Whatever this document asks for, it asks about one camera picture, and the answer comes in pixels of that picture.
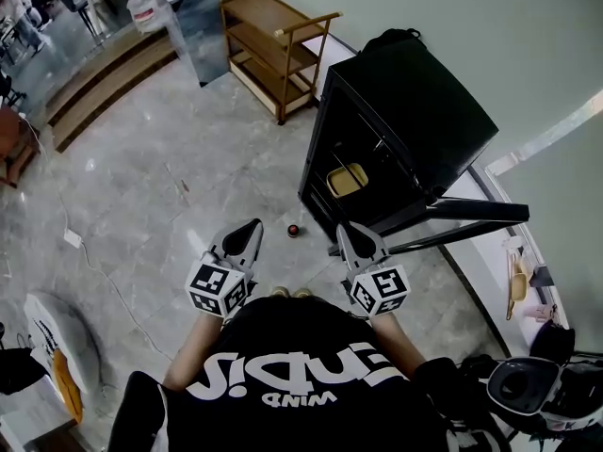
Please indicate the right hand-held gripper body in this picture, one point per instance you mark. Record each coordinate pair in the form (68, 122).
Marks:
(381, 290)

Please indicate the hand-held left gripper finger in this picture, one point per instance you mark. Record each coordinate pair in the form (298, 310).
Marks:
(254, 252)
(231, 243)

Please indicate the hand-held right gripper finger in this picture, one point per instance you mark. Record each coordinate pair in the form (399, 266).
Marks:
(347, 252)
(372, 247)

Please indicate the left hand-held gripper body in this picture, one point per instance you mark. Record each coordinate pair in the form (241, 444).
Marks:
(214, 290)

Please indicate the red-capped dark bottle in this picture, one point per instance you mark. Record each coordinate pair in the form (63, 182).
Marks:
(293, 230)

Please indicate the black mini fridge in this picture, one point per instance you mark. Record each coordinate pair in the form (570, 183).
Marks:
(414, 111)

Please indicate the person's right forearm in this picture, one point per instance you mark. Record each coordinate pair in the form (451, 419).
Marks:
(398, 346)

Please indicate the person's left forearm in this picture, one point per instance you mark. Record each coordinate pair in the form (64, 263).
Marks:
(193, 356)

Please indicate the person's left tan shoe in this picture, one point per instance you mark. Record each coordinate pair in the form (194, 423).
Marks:
(280, 292)

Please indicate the person's tan shoe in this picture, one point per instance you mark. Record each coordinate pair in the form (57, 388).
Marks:
(302, 293)
(280, 292)

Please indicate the person's right tan shoe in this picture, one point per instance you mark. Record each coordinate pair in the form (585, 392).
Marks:
(302, 293)

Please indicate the yellow tray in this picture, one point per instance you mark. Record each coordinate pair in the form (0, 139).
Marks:
(346, 182)

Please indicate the white curved counter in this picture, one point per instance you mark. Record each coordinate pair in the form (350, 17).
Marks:
(490, 276)

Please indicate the wooden scoop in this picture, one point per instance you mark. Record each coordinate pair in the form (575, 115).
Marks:
(518, 285)

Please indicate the person's black printed shirt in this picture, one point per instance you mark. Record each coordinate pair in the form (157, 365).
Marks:
(292, 417)

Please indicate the white power adapter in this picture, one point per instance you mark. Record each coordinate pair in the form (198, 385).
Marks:
(72, 237)

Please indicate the white and orange plush toy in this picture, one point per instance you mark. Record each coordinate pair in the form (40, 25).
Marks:
(66, 327)

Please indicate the wooden steps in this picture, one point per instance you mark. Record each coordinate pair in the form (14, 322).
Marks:
(108, 83)

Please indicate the black bag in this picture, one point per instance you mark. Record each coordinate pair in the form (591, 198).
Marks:
(19, 370)
(391, 39)

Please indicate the grey metal cabinet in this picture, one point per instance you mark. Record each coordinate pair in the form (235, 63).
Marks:
(207, 26)

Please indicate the wooden shelf cart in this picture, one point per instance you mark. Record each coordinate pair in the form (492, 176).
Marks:
(264, 26)

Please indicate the brown wooden stool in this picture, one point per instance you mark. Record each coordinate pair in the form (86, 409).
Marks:
(16, 144)

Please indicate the large clear water jug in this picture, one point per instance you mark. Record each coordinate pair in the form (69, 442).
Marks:
(143, 7)

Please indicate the white wall hook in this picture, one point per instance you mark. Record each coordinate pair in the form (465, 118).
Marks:
(512, 244)

